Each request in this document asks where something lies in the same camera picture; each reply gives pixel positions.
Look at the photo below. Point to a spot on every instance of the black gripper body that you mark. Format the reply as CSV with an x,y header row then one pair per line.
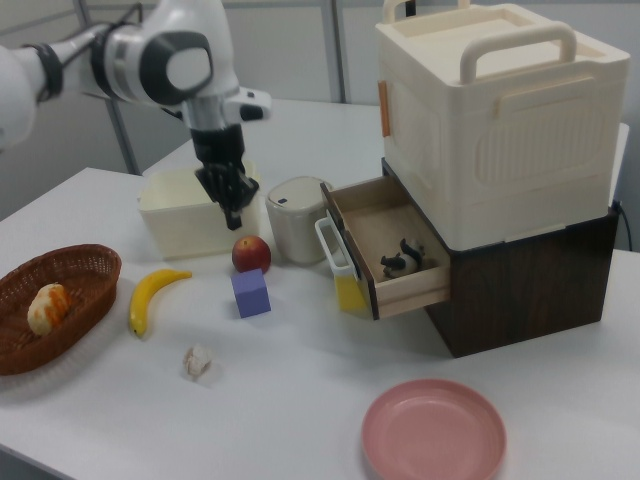
x,y
217,145

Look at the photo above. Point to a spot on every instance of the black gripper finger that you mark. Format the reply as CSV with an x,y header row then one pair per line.
x,y
245,187
227,205

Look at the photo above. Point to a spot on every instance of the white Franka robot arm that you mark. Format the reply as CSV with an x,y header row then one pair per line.
x,y
165,30

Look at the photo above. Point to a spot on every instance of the wooden drawer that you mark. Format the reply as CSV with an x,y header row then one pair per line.
x,y
410,295

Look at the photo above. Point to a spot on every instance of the red apple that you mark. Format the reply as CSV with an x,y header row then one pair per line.
x,y
251,255

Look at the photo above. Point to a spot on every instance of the cream open plastic bin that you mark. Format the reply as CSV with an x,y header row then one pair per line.
x,y
175,225

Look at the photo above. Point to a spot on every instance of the small white lidded trash can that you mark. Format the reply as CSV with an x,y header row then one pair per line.
x,y
295,225

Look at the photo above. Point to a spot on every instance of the purple foam cube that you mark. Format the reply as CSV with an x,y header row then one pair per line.
x,y
251,297

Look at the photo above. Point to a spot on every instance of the yellow banana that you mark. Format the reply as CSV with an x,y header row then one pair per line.
x,y
147,295

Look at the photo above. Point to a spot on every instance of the white rectangular tray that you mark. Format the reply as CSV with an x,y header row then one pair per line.
x,y
350,295

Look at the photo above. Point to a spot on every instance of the crumpled white paper ball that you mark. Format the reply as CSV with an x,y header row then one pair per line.
x,y
197,360

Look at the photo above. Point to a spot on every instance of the black and white panda toy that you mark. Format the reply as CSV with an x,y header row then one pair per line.
x,y
402,260

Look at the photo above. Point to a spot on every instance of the brown wicker basket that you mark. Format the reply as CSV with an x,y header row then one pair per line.
x,y
85,310

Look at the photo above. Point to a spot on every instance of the bread roll with orange glaze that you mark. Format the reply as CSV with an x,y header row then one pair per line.
x,y
47,307

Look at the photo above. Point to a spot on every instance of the white plastic cabinet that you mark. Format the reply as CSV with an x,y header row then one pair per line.
x,y
525,165

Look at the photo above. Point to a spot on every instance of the dark wooden cabinet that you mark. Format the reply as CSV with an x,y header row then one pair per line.
x,y
525,300

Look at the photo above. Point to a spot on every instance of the pink plastic plate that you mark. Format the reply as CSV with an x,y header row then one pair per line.
x,y
432,435

